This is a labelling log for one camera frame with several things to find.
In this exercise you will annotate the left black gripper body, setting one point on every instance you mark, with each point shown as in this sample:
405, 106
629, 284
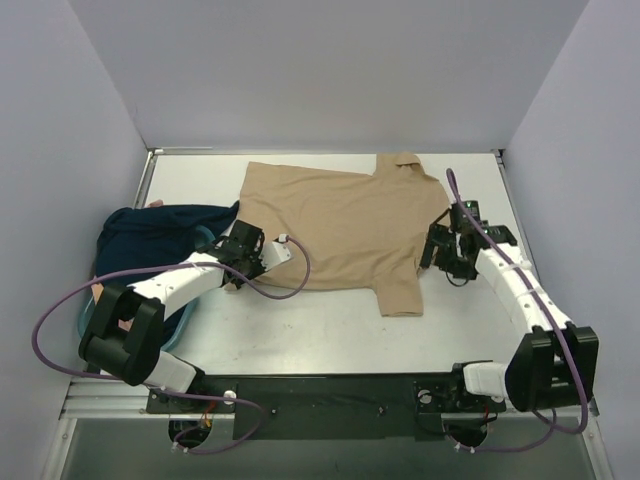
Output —
239, 265

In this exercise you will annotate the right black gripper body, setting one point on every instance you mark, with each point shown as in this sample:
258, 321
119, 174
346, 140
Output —
435, 245

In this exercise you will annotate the beige t shirt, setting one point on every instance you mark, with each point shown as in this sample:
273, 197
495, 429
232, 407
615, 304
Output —
359, 230

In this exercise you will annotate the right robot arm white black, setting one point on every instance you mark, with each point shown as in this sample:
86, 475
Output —
555, 362

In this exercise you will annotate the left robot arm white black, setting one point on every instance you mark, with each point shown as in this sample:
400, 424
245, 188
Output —
125, 333

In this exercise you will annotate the teal plastic basket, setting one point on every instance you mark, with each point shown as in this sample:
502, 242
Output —
175, 326

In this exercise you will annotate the navy blue t shirt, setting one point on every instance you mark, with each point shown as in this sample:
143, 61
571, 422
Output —
157, 236

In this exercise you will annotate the pink patterned t shirt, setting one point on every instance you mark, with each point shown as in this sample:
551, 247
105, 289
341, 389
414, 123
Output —
97, 289

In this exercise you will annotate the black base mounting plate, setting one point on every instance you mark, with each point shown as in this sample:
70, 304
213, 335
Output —
299, 424

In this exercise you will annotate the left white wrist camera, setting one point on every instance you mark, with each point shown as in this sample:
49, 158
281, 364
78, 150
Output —
275, 253

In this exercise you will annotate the aluminium frame rail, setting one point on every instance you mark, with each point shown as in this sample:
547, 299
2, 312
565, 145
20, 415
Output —
100, 397

